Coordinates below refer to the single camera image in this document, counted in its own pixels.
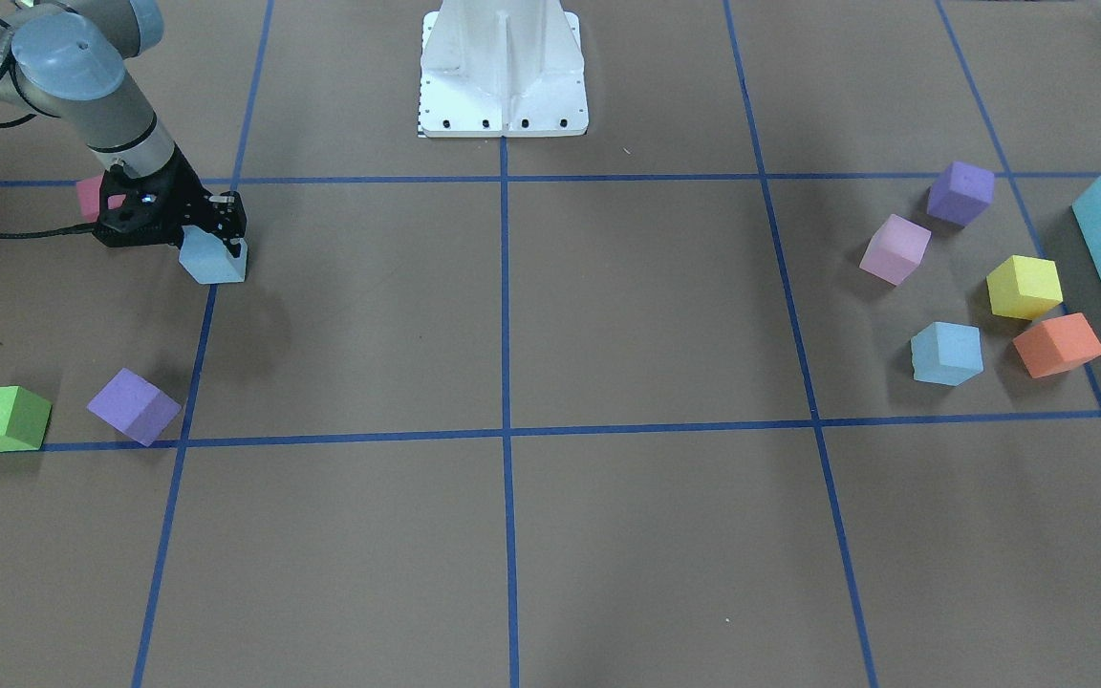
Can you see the green foam block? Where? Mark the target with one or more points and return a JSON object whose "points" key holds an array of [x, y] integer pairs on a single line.
{"points": [[24, 419]]}

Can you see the pink lilac foam block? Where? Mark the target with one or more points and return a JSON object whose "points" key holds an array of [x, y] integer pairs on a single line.
{"points": [[895, 250]]}

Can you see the light blue handled foam block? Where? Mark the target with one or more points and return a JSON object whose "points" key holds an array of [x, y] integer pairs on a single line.
{"points": [[203, 256]]}

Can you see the purple foam block near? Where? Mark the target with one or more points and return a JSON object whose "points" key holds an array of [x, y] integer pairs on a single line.
{"points": [[134, 407]]}

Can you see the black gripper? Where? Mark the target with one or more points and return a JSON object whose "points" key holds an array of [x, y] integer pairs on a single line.
{"points": [[189, 192]]}

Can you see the red pink foam block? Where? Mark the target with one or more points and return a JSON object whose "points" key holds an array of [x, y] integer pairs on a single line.
{"points": [[89, 194]]}

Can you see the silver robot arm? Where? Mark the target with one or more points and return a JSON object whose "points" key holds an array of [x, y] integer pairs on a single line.
{"points": [[67, 60]]}

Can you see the white pedestal column base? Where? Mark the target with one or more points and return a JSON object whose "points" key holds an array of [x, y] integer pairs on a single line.
{"points": [[502, 69]]}

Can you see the orange foam block near bin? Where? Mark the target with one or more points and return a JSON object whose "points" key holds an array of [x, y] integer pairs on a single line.
{"points": [[1057, 345]]}

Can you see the purple foam block far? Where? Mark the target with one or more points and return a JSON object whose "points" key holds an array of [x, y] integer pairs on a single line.
{"points": [[961, 193]]}

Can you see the purple foam block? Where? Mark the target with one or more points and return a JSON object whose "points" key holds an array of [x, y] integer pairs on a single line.
{"points": [[134, 407], [961, 193]]}

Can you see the yellow foam block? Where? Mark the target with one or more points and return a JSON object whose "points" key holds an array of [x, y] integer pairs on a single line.
{"points": [[1023, 287]]}

